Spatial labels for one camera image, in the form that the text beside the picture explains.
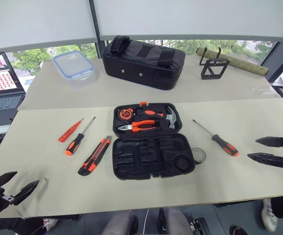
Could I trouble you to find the clear container with blue lid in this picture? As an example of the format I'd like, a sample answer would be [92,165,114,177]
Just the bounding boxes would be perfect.
[52,50,95,91]

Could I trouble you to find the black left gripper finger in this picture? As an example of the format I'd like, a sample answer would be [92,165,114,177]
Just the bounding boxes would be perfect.
[12,180,40,206]
[0,171,18,188]

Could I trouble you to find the black orange flathead screwdriver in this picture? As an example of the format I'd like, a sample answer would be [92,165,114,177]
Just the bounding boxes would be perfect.
[64,117,96,156]

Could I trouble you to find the black metal stand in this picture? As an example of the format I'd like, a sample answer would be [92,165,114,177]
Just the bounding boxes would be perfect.
[199,47,231,81]

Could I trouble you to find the black orange Phillips screwdriver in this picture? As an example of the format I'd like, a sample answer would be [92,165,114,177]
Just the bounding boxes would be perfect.
[192,119,240,158]

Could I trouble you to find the grey rounded shape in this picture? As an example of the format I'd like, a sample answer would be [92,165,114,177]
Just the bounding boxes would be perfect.
[101,210,139,235]
[163,207,193,235]

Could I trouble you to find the rolled green mat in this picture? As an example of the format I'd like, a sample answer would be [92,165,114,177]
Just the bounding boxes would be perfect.
[196,47,270,76]

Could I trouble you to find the black orange utility knife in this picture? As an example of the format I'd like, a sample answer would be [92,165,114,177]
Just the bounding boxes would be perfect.
[77,136,113,176]

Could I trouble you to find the white thin cable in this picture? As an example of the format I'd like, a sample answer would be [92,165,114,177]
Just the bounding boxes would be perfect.
[143,208,150,235]

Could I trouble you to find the orange handled pliers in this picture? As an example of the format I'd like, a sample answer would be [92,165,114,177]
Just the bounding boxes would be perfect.
[118,119,161,134]

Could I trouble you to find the white roller blind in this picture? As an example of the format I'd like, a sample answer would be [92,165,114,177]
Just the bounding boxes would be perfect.
[0,0,99,55]
[92,0,283,44]

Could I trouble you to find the hammer with orange black handle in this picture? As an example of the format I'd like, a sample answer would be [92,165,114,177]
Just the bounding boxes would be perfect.
[135,106,179,130]

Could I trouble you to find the small beige table sheet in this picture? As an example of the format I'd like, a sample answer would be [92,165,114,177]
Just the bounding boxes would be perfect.
[18,54,282,111]

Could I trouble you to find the large beige table sheet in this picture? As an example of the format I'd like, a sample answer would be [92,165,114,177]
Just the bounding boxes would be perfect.
[0,97,283,219]

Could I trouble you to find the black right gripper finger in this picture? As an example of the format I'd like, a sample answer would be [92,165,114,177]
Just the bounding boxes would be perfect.
[247,152,283,170]
[255,136,283,149]

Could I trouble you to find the clear tape roll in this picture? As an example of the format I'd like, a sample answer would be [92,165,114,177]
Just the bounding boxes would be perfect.
[191,147,207,165]

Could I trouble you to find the white sneaker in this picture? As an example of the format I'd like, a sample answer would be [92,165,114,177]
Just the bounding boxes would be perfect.
[260,198,279,233]

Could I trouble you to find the dark window post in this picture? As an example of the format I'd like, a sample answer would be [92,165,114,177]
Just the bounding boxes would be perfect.
[89,0,108,60]

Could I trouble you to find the orange tester screwdriver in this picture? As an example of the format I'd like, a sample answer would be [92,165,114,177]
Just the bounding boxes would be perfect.
[58,118,84,143]

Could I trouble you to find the orange black tape measure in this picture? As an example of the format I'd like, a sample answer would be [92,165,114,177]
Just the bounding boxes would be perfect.
[118,108,134,121]

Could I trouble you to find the black tool case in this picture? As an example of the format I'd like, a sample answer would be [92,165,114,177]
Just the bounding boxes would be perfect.
[112,101,196,182]

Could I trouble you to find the white shoe with red trim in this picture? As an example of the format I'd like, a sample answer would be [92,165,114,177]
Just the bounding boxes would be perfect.
[42,218,59,231]

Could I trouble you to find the black fabric bag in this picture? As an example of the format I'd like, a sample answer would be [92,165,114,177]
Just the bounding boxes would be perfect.
[101,35,187,91]

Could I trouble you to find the black shoe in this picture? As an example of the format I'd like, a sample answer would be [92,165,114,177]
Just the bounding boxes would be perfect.
[229,225,249,235]

